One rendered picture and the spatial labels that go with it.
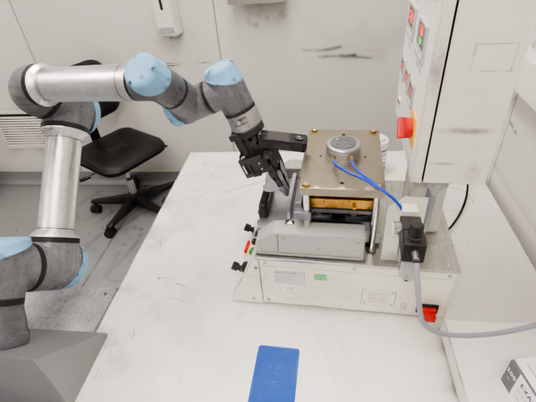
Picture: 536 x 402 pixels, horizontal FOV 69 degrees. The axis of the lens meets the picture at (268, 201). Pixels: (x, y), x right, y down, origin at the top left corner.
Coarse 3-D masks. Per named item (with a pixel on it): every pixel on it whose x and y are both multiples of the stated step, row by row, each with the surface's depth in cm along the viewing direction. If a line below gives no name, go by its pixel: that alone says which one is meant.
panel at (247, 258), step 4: (256, 220) 126; (256, 224) 121; (256, 228) 116; (248, 248) 114; (248, 252) 111; (252, 252) 98; (244, 256) 116; (248, 256) 106; (252, 256) 97; (244, 260) 113; (248, 260) 102; (248, 264) 99; (244, 268) 102; (240, 272) 110; (244, 272) 100; (240, 276) 106; (240, 280) 102; (236, 284) 108; (236, 288) 105
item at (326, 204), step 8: (312, 200) 89; (320, 200) 88; (328, 200) 88; (336, 200) 87; (344, 200) 87; (352, 200) 87; (360, 200) 86; (368, 200) 86; (312, 208) 90; (320, 208) 90; (328, 208) 90; (336, 208) 89; (344, 208) 89; (352, 208) 88; (360, 208) 88; (368, 208) 87
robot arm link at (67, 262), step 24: (48, 120) 98; (72, 120) 99; (96, 120) 107; (48, 144) 99; (72, 144) 100; (48, 168) 98; (72, 168) 100; (48, 192) 97; (72, 192) 100; (48, 216) 96; (72, 216) 100; (48, 240) 94; (72, 240) 98; (48, 264) 91; (72, 264) 97; (48, 288) 94
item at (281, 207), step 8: (296, 176) 105; (296, 184) 106; (272, 192) 106; (280, 192) 106; (296, 192) 106; (272, 200) 103; (280, 200) 103; (288, 200) 96; (272, 208) 101; (280, 208) 100; (288, 208) 95; (272, 216) 98; (280, 216) 98; (288, 216) 96; (264, 224) 96; (368, 232) 91; (376, 240) 91
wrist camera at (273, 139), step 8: (264, 136) 91; (272, 136) 91; (280, 136) 91; (288, 136) 92; (296, 136) 91; (304, 136) 91; (264, 144) 91; (272, 144) 91; (280, 144) 90; (288, 144) 90; (296, 144) 90; (304, 144) 90
